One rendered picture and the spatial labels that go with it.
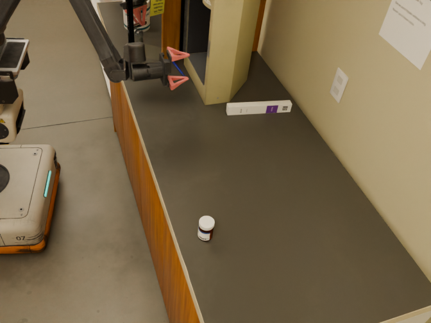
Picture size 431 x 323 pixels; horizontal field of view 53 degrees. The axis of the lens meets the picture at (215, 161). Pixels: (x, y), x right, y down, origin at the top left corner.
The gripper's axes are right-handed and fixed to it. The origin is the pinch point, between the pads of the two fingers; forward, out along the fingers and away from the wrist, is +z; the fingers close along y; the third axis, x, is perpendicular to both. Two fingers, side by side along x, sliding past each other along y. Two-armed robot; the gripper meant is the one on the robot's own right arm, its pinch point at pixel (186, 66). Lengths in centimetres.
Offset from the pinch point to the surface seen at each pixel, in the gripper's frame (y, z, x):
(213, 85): -16.3, 14.7, 9.0
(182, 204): -26.1, -12.2, -40.0
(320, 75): -8, 55, -4
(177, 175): -26.0, -10.4, -27.2
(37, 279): -120, -72, 5
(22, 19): -119, -69, 284
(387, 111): 3, 55, -43
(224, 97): -23.3, 20.2, 9.0
